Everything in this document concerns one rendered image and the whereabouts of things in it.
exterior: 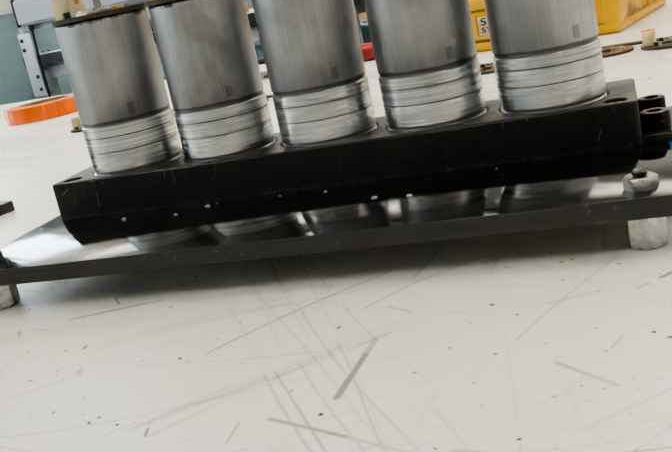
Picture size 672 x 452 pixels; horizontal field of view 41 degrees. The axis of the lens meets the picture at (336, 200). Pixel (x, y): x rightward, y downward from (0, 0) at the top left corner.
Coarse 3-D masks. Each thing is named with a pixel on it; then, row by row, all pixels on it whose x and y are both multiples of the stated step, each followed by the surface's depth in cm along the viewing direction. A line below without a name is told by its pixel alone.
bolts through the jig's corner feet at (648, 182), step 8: (640, 168) 16; (632, 176) 16; (640, 176) 16; (648, 176) 16; (656, 176) 16; (624, 184) 16; (632, 184) 16; (640, 184) 16; (648, 184) 16; (656, 184) 16; (0, 256) 21
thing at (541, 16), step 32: (512, 0) 19; (544, 0) 19; (576, 0) 19; (512, 32) 20; (544, 32) 19; (576, 32) 19; (512, 64) 20; (544, 64) 20; (576, 64) 20; (512, 96) 20; (544, 96) 20; (576, 96) 20
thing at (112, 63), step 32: (64, 32) 23; (96, 32) 22; (128, 32) 23; (96, 64) 23; (128, 64) 23; (96, 96) 23; (128, 96) 23; (160, 96) 24; (96, 128) 23; (128, 128) 23; (160, 128) 24; (96, 160) 24; (128, 160) 23; (160, 160) 24
